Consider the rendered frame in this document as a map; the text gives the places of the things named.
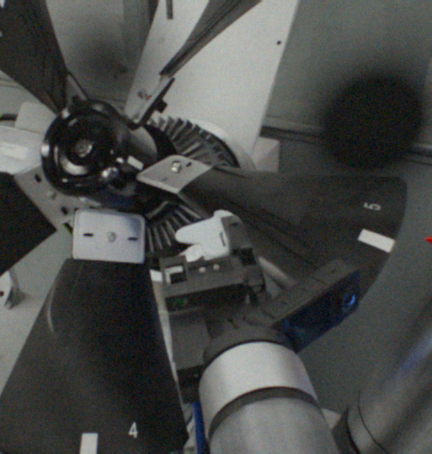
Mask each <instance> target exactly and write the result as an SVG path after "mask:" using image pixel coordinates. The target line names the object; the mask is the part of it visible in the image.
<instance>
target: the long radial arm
mask: <svg viewBox="0 0 432 454"><path fill-rule="evenodd" d="M43 138H44V135H40V134H36V133H33V132H27V131H24V130H18V129H11V128H6V126H3V125H0V172H8V173H9V174H11V175H12V174H14V173H16V172H18V170H20V169H23V168H25V167H27V166H29V165H32V164H34V163H36V162H38V161H39V160H40V150H41V144H42V143H43Z"/></svg>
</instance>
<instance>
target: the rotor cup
mask: <svg viewBox="0 0 432 454"><path fill-rule="evenodd" d="M82 139H88V140H90V142H91V150H90V152H89V153H88V154H87V155H85V156H80V155H78V154H77V152H76V145H77V143H78V142H79V141H80V140H82ZM170 156H181V157H182V153H181V152H180V150H179V148H178V146H177V145H176V144H175V141H174V140H173V139H172V138H171V137H170V136H169V135H167V134H165V133H164V132H163V130H161V129H159V128H157V127H155V126H153V125H150V124H146V125H138V124H137V123H136V122H134V120H133V119H131V118H130V117H129V116H127V115H126V114H125V113H123V112H122V111H119V109H118V108H117V107H115V106H113V105H112V104H110V103H107V102H104V101H100V100H95V98H89V99H83V100H82V101H79V102H77V103H73V104H72V105H70V106H68V107H66V108H64V109H63V110H62V111H60V112H59V114H58V115H57V116H56V118H55V119H54V120H52V121H51V123H50V126H49V128H48V129H47V130H46V132H45V135H44V138H43V143H42V144H41V150H40V164H42V169H43V174H44V176H45V178H46V180H47V181H48V184H49V185H50V186H52V187H53V188H54V189H55V190H56V191H57V192H59V194H61V195H64V196H66V197H68V198H70V199H74V200H78V201H80V202H82V203H85V204H88V206H90V207H93V209H98V210H105V211H114V212H123V213H131V214H138V215H144V216H145V226H147V225H148V224H150V223H154V222H156V221H157V220H159V219H160V218H162V216H163V215H164V214H166V213H167V212H168V211H169V210H170V209H171V207H172V206H173V203H174V202H173V201H169V200H162V199H158V198H155V197H150V196H147V195H144V194H139V193H135V192H134V189H135V188H136V187H138V186H139V185H141V184H142V183H143V182H140V181H138V180H137V174H138V173H140V172H143V171H144V170H146V169H148V168H149V167H151V166H152V165H154V164H156V163H158V162H160V161H162V160H165V159H167V158H168V157H170ZM129 157H132V158H133V159H135V160H137V161H139V162H140V163H143V167H141V170H140V169H138V168H137V167H136V166H134V165H132V164H131V163H128V159H129ZM81 199H88V200H92V201H94V202H97V203H99V205H100V206H93V205H91V204H90V203H89V202H86V201H84V200H81Z"/></svg>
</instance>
